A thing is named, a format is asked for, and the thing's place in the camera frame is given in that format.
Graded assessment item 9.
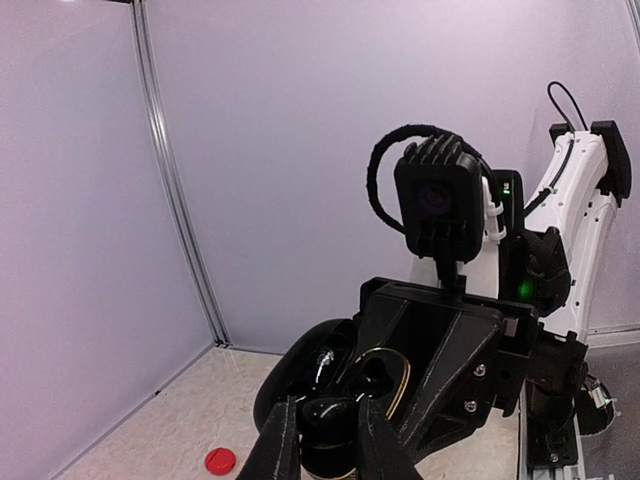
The red earbud charging case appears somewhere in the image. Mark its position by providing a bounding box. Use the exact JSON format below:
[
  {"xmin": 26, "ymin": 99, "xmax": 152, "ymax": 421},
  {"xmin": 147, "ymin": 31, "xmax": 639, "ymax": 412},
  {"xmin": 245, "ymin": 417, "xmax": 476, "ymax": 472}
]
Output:
[{"xmin": 204, "ymin": 447, "xmax": 237, "ymax": 476}]

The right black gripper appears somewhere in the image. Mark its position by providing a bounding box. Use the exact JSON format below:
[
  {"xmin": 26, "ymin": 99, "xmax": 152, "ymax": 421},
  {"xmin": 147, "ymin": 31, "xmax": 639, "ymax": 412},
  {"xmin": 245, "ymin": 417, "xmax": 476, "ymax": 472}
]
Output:
[{"xmin": 349, "ymin": 277, "xmax": 541, "ymax": 458}]

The left aluminium frame post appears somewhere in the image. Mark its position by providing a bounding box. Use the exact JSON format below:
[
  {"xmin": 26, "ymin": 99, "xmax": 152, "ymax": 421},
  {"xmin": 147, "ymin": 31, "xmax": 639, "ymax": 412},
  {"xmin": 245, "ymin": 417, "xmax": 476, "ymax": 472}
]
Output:
[{"xmin": 131, "ymin": 1, "xmax": 232, "ymax": 348}]

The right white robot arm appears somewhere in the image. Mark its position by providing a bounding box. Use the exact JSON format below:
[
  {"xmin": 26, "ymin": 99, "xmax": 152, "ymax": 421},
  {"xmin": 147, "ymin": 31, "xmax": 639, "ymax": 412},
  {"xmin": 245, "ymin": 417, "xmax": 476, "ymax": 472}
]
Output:
[{"xmin": 356, "ymin": 120, "xmax": 631, "ymax": 464}]

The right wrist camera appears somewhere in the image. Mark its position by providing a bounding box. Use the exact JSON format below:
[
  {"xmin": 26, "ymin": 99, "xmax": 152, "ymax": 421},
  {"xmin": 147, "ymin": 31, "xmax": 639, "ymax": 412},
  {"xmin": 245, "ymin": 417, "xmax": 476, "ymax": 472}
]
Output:
[{"xmin": 394, "ymin": 134, "xmax": 484, "ymax": 262}]

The small black case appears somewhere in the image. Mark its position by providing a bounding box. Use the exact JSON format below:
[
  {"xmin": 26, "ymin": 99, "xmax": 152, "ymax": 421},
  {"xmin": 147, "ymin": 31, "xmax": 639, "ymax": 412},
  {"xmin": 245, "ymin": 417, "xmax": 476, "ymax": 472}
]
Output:
[{"xmin": 253, "ymin": 319, "xmax": 409, "ymax": 479}]

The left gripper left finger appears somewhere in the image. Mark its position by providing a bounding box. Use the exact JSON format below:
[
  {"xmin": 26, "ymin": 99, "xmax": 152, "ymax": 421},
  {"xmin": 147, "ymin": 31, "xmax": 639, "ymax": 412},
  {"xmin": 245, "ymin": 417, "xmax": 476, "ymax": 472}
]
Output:
[{"xmin": 240, "ymin": 396, "xmax": 300, "ymax": 480}]

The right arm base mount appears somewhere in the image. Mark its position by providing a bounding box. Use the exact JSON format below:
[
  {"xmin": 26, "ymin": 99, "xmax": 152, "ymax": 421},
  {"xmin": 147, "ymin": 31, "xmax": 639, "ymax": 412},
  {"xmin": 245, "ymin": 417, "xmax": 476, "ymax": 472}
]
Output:
[{"xmin": 524, "ymin": 332, "xmax": 616, "ymax": 470}]

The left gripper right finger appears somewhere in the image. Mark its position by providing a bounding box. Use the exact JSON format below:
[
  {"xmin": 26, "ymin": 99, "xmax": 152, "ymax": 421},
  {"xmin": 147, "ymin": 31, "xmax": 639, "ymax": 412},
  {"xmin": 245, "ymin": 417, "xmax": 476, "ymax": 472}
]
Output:
[{"xmin": 356, "ymin": 398, "xmax": 422, "ymax": 480}]

